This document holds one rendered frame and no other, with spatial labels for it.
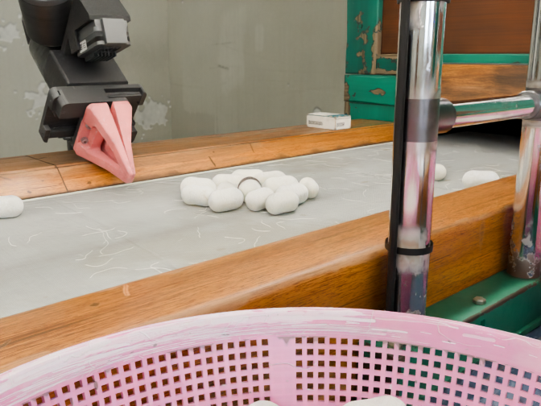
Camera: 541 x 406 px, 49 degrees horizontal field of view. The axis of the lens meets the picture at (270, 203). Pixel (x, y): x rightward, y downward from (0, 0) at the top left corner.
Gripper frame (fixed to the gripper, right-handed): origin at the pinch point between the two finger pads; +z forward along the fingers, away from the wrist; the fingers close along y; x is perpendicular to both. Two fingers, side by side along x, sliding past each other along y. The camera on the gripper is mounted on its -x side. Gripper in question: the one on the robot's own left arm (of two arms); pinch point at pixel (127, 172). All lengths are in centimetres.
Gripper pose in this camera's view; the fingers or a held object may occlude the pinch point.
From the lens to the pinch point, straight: 60.1
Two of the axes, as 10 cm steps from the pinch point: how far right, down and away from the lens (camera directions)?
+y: 7.4, -1.6, 6.5
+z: 5.1, 7.6, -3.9
